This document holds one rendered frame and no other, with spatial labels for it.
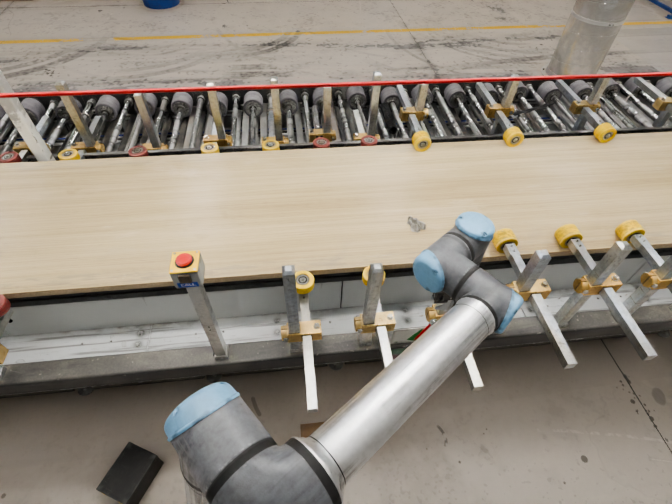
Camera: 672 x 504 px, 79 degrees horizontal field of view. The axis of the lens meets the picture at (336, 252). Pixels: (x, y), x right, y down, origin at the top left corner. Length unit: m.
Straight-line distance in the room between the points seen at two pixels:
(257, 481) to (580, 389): 2.13
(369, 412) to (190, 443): 0.26
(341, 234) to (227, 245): 0.43
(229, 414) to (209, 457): 0.06
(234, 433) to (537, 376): 2.03
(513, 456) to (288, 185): 1.62
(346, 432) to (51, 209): 1.57
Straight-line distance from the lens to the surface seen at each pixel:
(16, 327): 1.94
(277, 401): 2.18
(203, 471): 0.65
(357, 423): 0.66
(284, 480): 0.62
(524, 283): 1.41
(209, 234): 1.60
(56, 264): 1.72
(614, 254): 1.49
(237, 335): 1.65
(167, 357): 1.58
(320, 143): 1.99
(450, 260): 0.90
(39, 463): 2.45
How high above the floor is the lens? 2.04
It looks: 50 degrees down
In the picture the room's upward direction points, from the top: 2 degrees clockwise
